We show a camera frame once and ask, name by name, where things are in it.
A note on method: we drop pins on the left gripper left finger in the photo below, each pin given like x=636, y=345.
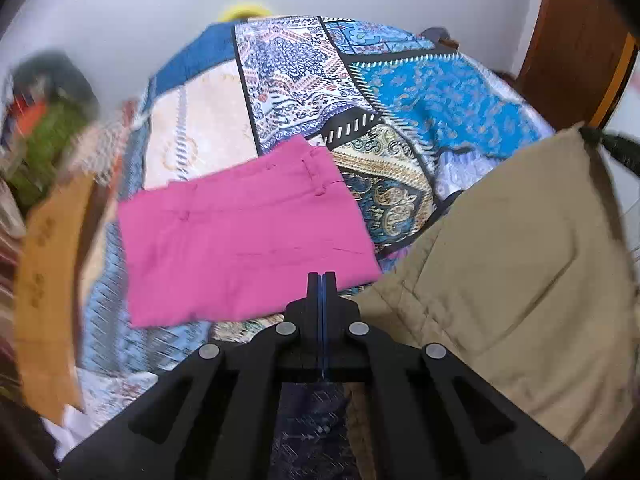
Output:
x=214, y=415

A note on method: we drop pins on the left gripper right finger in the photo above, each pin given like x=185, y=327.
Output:
x=421, y=413

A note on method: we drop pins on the olive green pants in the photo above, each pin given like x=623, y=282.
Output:
x=528, y=280

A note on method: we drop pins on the wooden wardrobe with sliding doors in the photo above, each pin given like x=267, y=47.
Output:
x=578, y=63

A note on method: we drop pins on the pink folded shorts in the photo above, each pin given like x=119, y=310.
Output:
x=240, y=243

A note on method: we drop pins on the blue patchwork bed sheet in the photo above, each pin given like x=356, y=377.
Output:
x=381, y=100

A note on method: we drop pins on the grey backpack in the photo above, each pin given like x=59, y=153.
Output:
x=441, y=37

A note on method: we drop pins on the clutter pile with green bag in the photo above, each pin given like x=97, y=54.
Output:
x=45, y=103

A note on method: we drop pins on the yellow curved bed rail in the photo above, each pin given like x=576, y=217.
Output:
x=243, y=10

